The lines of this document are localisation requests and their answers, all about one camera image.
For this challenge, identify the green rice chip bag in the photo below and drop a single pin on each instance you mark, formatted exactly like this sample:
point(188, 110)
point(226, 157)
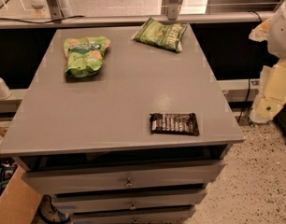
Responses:
point(84, 56)

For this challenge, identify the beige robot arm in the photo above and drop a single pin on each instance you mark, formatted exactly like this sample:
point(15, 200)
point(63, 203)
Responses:
point(271, 96)

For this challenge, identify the black rxbar chocolate bar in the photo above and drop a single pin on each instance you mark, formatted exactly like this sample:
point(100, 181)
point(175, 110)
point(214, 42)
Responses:
point(185, 124)

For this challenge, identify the green kettle chip bag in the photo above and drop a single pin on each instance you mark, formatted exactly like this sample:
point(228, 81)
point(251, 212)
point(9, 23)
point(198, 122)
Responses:
point(159, 35)

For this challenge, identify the grey drawer cabinet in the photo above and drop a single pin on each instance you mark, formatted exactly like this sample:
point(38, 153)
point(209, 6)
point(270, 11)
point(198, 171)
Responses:
point(80, 140)

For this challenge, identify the top drawer knob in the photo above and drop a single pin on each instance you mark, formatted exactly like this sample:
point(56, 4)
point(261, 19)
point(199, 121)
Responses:
point(128, 184)

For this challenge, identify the drawer knob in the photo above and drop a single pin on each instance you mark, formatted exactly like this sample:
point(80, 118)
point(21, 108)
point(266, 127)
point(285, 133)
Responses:
point(133, 206)
point(128, 184)

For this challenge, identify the middle drawer knob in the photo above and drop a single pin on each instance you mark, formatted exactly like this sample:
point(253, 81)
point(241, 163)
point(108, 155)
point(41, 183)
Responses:
point(133, 206)

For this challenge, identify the white cylindrical object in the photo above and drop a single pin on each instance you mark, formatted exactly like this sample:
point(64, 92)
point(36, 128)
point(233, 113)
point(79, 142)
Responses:
point(5, 92)

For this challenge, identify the cardboard box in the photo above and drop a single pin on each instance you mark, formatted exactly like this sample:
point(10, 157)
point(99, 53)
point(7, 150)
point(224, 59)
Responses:
point(18, 202)

